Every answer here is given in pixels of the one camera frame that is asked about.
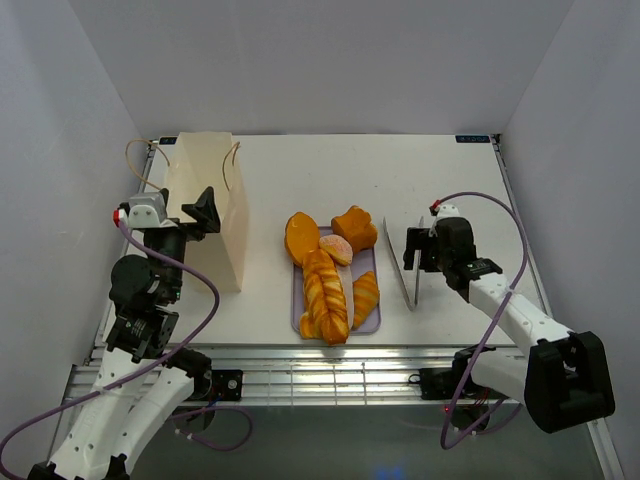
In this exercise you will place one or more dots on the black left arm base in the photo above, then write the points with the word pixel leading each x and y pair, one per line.
pixel 220 385

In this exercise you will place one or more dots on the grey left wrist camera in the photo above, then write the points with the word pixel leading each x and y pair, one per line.
pixel 142 211

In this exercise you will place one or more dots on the metal serving tongs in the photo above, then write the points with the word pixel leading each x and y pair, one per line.
pixel 408 281

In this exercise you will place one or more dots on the oval orange flat bread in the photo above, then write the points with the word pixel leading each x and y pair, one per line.
pixel 301 237

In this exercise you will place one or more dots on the white sugared bread slice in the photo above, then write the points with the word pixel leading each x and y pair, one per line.
pixel 346 278

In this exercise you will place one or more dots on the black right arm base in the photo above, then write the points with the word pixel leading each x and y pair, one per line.
pixel 440 384

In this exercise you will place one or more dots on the lavender plastic tray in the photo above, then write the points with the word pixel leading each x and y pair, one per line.
pixel 362 262

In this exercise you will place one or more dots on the pink sugared donut bread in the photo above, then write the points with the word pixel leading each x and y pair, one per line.
pixel 338 248

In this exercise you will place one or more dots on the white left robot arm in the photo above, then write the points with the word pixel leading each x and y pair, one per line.
pixel 140 381

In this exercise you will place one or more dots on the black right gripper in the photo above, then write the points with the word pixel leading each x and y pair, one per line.
pixel 417 238

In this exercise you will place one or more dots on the beige paper bag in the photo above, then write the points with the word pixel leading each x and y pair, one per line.
pixel 202 159

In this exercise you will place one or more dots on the long twisted braided bread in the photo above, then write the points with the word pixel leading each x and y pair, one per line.
pixel 325 298

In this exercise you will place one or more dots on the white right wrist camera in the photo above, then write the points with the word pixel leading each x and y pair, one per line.
pixel 440 211

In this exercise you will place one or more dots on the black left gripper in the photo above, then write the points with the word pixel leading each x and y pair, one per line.
pixel 205 210

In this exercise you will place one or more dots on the chunky orange bread loaf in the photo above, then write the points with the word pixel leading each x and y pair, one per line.
pixel 357 228

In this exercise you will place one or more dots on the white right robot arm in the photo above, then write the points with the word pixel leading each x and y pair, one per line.
pixel 561 377

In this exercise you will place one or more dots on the aluminium frame rail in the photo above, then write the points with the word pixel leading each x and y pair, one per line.
pixel 395 178

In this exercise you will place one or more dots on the small striped croissant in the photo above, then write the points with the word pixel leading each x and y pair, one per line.
pixel 366 297

